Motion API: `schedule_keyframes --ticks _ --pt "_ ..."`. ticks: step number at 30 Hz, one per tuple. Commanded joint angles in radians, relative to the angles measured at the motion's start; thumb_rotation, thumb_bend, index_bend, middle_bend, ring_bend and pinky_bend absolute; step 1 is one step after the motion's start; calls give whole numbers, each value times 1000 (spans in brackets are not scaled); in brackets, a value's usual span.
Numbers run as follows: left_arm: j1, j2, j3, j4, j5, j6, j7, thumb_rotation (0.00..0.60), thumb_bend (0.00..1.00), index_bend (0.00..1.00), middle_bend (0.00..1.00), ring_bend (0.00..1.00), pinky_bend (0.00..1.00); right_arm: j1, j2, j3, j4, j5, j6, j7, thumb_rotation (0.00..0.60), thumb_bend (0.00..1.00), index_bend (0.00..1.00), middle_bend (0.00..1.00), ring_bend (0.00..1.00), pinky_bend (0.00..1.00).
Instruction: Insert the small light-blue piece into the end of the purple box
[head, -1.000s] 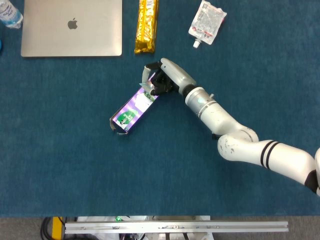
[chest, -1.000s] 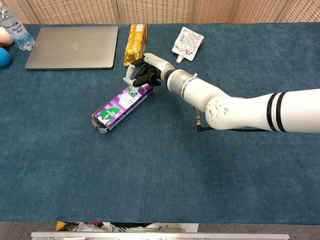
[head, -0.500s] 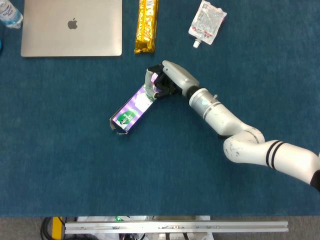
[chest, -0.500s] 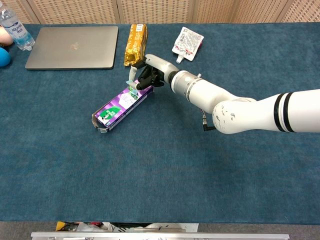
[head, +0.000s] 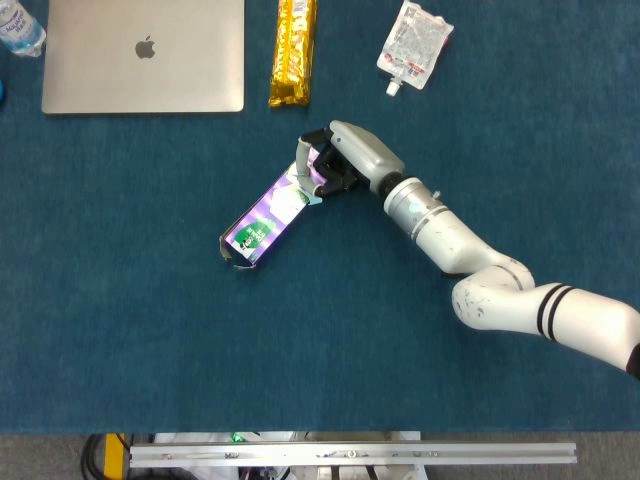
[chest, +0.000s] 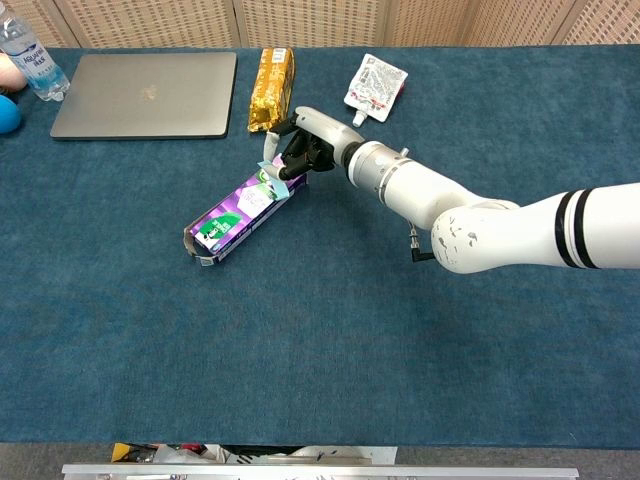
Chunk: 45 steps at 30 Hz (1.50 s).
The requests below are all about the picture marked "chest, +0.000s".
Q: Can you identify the pink round object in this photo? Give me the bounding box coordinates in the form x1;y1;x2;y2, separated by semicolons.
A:
0;52;28;94

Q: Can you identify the gold foil snack package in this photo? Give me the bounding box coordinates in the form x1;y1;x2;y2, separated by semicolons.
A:
247;47;296;134

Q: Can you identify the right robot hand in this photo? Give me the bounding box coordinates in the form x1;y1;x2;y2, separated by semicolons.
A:
263;105;365;182

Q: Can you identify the clear plastic water bottle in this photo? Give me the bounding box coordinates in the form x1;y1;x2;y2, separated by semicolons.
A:
0;0;71;103

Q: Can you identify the woven folding screen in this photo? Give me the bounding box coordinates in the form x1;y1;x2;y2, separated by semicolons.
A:
0;0;640;50

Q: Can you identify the grey closed laptop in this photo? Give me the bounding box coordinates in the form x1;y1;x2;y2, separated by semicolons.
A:
49;51;238;141

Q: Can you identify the purple carton box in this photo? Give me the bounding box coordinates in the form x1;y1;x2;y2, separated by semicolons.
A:
183;154;309;267

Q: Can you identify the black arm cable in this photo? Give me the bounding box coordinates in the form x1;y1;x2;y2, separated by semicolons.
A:
407;224;436;264

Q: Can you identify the white spout pouch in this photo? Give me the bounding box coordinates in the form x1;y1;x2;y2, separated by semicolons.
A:
343;52;409;127

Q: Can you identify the blue ball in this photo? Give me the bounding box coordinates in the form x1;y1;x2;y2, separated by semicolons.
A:
0;94;23;135

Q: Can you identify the white plastic clutter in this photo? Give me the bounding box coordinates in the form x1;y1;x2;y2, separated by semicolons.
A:
149;443;399;466

